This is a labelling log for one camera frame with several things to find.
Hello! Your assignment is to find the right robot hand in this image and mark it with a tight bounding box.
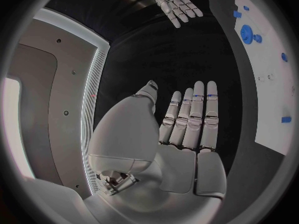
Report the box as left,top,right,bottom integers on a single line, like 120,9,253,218
146,0,204,28

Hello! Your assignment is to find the white task board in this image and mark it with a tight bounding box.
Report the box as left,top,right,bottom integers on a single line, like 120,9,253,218
233,0,298,156

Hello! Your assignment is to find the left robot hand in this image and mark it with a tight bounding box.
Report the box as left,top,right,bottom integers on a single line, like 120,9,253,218
82,80,228,224

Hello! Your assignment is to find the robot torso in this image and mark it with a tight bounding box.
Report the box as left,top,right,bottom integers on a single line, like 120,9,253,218
1,7,111,198

